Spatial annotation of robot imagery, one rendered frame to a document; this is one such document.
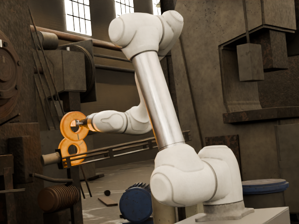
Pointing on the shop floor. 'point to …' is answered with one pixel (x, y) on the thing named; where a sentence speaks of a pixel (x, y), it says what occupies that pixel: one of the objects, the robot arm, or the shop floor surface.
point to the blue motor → (137, 204)
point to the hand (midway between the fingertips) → (74, 123)
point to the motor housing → (57, 202)
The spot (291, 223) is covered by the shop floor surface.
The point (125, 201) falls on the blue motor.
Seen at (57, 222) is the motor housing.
